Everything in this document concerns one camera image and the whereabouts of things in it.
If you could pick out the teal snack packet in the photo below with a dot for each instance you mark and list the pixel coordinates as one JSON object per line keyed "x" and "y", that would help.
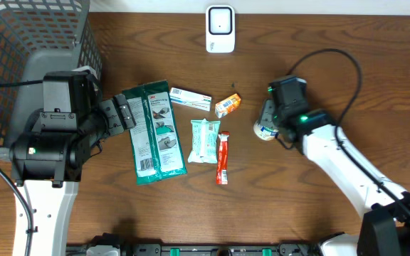
{"x": 204, "y": 138}

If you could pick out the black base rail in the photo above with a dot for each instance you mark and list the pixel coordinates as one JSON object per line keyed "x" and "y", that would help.
{"x": 286, "y": 249}

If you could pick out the green lid jar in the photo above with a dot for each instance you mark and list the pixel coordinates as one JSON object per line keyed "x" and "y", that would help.
{"x": 266, "y": 132}

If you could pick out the white green box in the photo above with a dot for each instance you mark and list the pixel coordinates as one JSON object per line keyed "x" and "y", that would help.
{"x": 190, "y": 99}

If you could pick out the grey plastic mesh basket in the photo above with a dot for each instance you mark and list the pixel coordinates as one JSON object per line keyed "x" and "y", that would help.
{"x": 38, "y": 37}

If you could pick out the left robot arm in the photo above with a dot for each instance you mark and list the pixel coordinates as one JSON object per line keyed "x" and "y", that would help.
{"x": 49, "y": 155}

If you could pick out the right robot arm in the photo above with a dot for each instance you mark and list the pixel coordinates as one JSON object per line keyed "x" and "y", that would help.
{"x": 383, "y": 205}

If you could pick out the large green box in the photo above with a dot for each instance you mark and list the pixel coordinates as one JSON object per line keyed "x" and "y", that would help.
{"x": 156, "y": 148}

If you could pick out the orange small box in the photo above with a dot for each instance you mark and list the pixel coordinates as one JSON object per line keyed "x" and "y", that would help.
{"x": 227, "y": 106}

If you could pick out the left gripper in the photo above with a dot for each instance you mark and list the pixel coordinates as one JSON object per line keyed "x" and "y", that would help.
{"x": 112, "y": 110}

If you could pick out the red stick sachet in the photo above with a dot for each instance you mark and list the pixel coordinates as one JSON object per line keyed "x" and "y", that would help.
{"x": 221, "y": 172}

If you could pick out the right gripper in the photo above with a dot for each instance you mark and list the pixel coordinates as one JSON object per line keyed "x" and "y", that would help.
{"x": 267, "y": 112}

